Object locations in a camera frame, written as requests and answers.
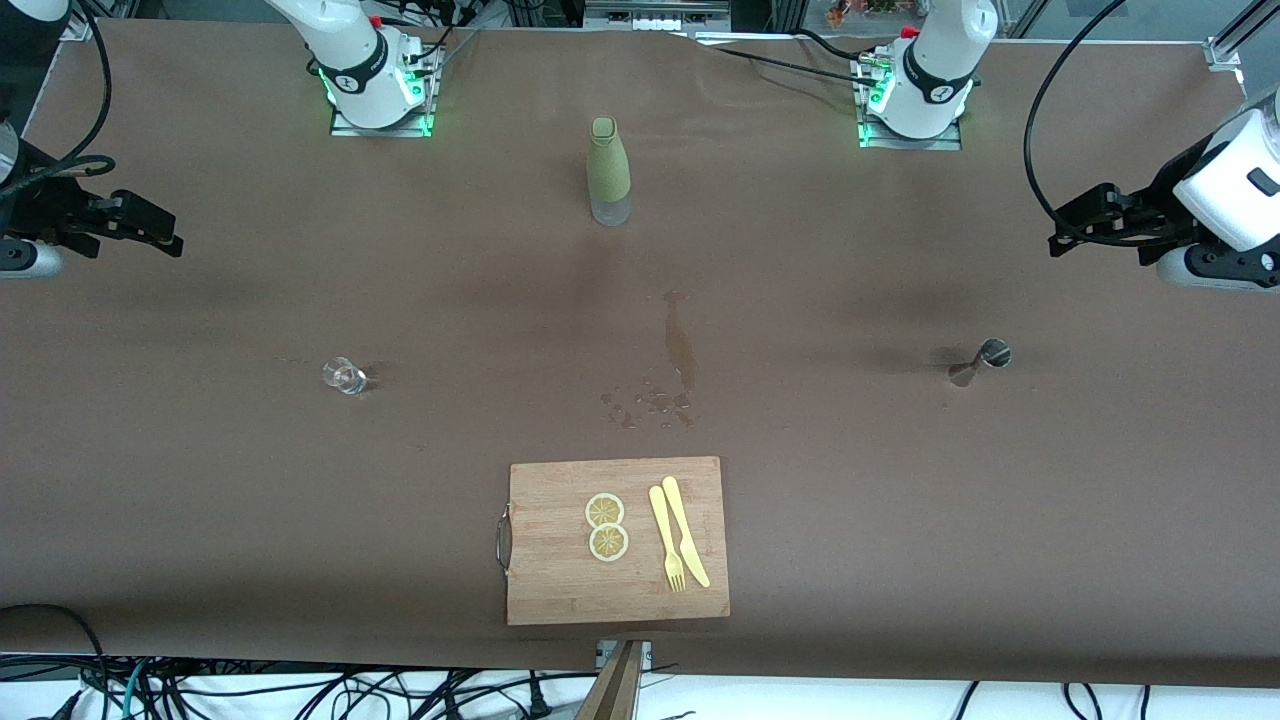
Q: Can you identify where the steel jigger measuring cup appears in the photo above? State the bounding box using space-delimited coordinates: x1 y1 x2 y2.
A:
948 338 1013 388

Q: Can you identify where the brown table cover sheet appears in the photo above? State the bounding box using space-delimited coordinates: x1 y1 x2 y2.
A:
0 18 1280 691

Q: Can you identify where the green sleeved glass bottle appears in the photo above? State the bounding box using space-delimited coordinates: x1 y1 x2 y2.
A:
586 116 633 227

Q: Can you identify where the yellow plastic knife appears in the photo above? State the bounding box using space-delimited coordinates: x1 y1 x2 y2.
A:
661 476 712 589

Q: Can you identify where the yellow plastic fork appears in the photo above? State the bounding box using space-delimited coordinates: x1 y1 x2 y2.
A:
648 485 688 593

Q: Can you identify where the wooden cutting board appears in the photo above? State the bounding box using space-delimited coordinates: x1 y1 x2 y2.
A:
506 456 731 627

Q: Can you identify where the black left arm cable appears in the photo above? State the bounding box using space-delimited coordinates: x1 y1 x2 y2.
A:
1022 0 1131 246

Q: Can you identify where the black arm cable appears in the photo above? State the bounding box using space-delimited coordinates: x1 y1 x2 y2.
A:
1022 0 1131 246
0 0 116 201

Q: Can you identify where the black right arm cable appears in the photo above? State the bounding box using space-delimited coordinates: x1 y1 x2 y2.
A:
0 0 116 201

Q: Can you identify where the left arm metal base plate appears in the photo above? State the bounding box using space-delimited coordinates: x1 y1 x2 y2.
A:
857 50 964 152

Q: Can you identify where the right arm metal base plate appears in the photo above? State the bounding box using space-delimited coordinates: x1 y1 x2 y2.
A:
329 38 441 139

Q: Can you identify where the black cable on table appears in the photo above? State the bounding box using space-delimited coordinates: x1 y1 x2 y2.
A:
693 28 873 89

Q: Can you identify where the black looped floor cable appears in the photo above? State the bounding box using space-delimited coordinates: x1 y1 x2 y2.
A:
0 603 113 720

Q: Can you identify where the teal floor cable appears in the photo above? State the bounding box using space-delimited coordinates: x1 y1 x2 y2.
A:
120 660 153 720

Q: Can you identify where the wooden post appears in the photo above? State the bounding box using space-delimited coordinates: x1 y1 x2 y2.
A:
574 640 648 720

